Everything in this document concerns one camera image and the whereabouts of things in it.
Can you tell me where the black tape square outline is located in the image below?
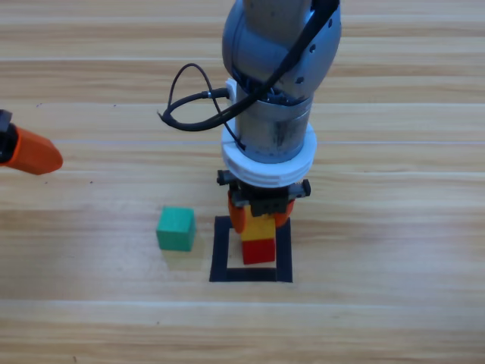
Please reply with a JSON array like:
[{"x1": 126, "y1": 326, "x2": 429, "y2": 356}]
[{"x1": 208, "y1": 215, "x2": 294, "y2": 284}]

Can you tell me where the green wooden block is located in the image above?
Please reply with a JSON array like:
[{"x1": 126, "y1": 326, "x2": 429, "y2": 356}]
[{"x1": 155, "y1": 206, "x2": 198, "y2": 253}]

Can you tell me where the white printed wrist ring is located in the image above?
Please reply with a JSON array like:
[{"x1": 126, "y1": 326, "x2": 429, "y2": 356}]
[{"x1": 221, "y1": 121, "x2": 318, "y2": 189}]

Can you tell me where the white printed cable clip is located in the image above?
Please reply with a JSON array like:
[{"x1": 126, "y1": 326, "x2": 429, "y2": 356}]
[{"x1": 224, "y1": 77, "x2": 239, "y2": 109}]

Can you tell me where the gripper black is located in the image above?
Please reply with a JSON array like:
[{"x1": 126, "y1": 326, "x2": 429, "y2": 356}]
[
  {"x1": 0, "y1": 108, "x2": 64, "y2": 176},
  {"x1": 216, "y1": 169, "x2": 312, "y2": 234}
]

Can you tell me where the yellow wooden block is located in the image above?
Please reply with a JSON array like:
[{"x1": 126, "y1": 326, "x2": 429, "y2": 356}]
[{"x1": 241, "y1": 206, "x2": 277, "y2": 243}]

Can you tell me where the red wooden block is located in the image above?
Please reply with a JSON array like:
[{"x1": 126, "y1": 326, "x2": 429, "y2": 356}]
[{"x1": 241, "y1": 237, "x2": 277, "y2": 265}]

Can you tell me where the thin dark looped cable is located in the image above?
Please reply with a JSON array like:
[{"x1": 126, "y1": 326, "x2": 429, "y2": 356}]
[{"x1": 166, "y1": 62, "x2": 248, "y2": 151}]

